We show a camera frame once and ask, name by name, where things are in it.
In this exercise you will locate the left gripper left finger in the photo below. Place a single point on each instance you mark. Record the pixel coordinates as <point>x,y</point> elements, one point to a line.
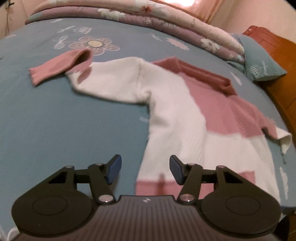
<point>66,200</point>

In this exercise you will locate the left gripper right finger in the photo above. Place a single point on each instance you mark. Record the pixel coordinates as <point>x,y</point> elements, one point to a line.
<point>226,201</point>

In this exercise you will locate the pink and white knit sweater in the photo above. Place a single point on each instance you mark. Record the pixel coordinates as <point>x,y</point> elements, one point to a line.
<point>193,114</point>

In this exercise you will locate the teal floral bed sheet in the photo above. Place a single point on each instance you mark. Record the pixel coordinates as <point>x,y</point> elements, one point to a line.
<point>47,127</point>

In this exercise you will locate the wooden headboard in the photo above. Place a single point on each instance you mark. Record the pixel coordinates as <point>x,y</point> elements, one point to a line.
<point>281,90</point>

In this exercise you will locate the teal pillow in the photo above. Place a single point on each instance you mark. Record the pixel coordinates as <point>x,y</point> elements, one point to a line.
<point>258,64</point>

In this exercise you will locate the pink window curtain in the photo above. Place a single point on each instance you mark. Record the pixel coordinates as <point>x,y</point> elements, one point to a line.
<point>204,10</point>

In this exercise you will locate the folded floral quilt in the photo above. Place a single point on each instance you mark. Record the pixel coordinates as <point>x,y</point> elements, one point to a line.
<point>148,14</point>

